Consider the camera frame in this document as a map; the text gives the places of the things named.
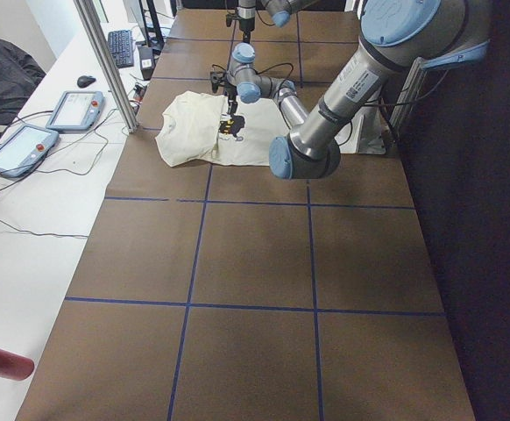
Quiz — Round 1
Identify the black keyboard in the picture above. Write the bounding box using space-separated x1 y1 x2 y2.
107 30 134 68

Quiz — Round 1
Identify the far teach pendant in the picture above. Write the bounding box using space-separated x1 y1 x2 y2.
46 90 104 132

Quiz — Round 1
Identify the cream cat print shirt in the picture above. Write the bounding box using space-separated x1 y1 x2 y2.
156 91 287 167

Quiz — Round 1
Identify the black power adapter box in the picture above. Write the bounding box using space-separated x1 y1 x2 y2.
138 46 156 81

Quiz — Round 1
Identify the near teach pendant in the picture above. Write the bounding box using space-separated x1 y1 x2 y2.
0 125 60 178

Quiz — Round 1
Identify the black computer mouse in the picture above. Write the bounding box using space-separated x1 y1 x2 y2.
76 75 96 89

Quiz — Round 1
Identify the teach pendant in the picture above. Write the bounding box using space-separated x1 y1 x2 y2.
0 125 60 178
46 90 104 132

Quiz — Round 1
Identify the white camera mast with base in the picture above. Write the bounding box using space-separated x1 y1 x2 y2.
335 107 386 155

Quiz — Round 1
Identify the aluminium frame post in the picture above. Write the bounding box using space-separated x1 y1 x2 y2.
73 0 138 133

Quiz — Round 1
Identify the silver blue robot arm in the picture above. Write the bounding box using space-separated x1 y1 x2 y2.
225 1 492 179
227 0 315 43

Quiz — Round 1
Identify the black pendant cable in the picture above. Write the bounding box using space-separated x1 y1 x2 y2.
0 109 120 240

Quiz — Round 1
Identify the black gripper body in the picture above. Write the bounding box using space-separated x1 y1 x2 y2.
239 18 253 32
224 84 237 102

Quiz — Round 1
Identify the red bottle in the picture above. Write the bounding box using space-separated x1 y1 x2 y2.
0 348 35 381

